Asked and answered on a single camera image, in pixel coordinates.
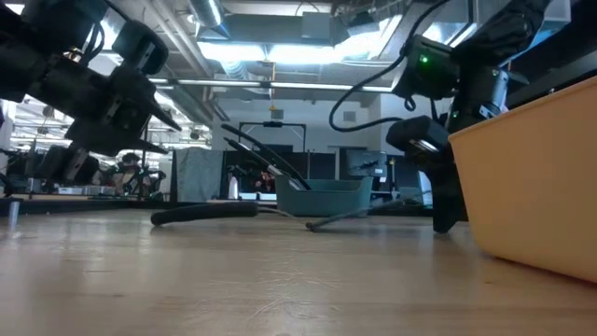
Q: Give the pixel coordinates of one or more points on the black partition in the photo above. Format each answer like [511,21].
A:
[322,165]

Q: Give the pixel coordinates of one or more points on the orange plastic bin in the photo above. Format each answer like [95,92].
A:
[527,186]

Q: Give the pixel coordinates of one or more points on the grey ceiling box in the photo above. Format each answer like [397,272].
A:
[316,25]

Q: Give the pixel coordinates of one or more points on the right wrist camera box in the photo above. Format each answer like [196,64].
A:
[417,137]

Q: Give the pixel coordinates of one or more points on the square wall vent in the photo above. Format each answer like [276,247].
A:
[277,114]
[349,116]

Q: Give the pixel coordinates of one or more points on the tall black rig frame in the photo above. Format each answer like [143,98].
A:
[145,158]

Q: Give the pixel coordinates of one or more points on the blue-grey plastic bin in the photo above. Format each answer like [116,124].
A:
[326,200]

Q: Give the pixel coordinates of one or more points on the black panel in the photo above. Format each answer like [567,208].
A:
[403,177]

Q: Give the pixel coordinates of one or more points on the yellow ceiling pendant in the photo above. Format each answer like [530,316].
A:
[273,107]

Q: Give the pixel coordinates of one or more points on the corrugated silver air duct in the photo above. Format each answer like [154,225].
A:
[196,109]

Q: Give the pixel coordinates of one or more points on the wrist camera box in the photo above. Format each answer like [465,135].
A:
[417,137]
[140,46]

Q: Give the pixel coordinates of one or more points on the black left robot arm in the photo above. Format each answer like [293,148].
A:
[18,60]

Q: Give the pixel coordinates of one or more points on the grey fabric partition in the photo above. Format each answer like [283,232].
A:
[196,168]

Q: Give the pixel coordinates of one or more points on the small black red-dot spatula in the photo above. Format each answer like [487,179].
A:
[205,212]

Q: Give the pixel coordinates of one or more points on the wide black red-dot turner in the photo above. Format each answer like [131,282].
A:
[266,151]

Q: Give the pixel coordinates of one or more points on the person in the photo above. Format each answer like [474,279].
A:
[266,181]
[129,161]

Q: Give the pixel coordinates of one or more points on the white bottle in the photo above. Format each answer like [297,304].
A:
[233,187]

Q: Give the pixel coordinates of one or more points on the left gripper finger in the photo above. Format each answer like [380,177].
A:
[164,119]
[151,147]

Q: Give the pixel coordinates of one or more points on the long ceiling light bar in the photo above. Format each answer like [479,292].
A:
[308,86]

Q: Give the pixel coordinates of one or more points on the dark computer monitor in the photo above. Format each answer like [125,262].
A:
[366,163]

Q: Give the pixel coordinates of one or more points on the low black rig frame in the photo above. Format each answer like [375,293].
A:
[273,124]

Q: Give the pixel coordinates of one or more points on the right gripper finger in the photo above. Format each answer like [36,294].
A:
[448,200]

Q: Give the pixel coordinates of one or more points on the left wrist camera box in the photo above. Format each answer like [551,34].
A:
[140,46]

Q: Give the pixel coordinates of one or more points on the background black robot arm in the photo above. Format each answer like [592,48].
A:
[16,170]

